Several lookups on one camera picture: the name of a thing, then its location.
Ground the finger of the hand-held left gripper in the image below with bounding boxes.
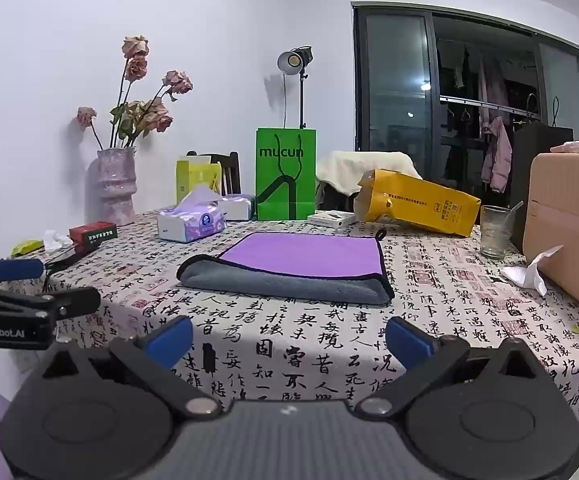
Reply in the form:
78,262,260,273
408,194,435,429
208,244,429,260
0,254,45,287
0,287,102,320

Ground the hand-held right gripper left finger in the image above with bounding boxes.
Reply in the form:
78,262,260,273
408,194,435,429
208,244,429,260
42,316,223,417

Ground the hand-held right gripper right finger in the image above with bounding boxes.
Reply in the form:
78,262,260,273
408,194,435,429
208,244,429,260
358,316,539,417

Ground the purple and grey towel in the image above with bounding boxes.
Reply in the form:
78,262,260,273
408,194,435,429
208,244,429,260
176,229,395,306

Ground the yellow-green packet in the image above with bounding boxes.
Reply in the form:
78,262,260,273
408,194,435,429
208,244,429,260
10,239,45,257

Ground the crumpled white tissue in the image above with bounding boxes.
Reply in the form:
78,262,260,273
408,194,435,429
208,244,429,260
500,244,564,297
42,229,73,253

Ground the red box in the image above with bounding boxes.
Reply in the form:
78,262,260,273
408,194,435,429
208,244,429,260
69,221,118,244

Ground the calligraphy print tablecloth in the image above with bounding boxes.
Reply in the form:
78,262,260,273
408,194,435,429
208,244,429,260
0,207,579,428

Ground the purple tissue pack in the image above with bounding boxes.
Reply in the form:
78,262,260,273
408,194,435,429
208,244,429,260
158,185,227,244

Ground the pink ceramic vase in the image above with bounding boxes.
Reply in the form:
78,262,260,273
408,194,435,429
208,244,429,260
96,146,138,226

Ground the clear glass cup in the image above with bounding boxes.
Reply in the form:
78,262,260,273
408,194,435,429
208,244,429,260
479,205,513,261

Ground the yellow paper bag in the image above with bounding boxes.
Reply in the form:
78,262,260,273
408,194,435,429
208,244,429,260
353,169,482,239

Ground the small white flat box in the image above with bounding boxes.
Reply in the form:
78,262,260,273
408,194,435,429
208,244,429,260
307,211,357,227

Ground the white tissue pack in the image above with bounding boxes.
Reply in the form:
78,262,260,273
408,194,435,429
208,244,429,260
218,193,257,221

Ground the small yellow bag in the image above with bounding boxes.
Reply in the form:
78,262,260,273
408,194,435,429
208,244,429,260
176,156,222,206

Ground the dark wooden chair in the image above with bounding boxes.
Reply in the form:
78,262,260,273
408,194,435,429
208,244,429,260
186,150,242,196

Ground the cream cloth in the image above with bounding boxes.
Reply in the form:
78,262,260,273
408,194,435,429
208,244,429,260
316,150,421,197

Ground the dried pink rose bouquet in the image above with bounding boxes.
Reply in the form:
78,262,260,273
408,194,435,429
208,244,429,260
76,35,194,150

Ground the green paper bag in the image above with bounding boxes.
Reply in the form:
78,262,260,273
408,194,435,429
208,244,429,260
256,128,317,221

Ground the brown cardboard box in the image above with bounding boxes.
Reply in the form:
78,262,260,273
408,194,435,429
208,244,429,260
522,152,579,314

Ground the hanging pink jacket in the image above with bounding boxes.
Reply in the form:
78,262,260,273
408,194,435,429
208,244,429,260
480,115,514,194

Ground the black paper bag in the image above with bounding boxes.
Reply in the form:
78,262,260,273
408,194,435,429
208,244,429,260
511,94,575,254

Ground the black framed glass door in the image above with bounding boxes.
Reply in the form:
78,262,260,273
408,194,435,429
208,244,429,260
351,2,579,211

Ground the studio light on stand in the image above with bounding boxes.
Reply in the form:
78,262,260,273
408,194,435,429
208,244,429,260
276,46,315,131

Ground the black cable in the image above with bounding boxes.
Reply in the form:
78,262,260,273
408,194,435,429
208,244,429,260
42,242,103,293

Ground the metal clothes rail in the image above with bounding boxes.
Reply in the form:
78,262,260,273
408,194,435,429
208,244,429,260
439,93,540,117

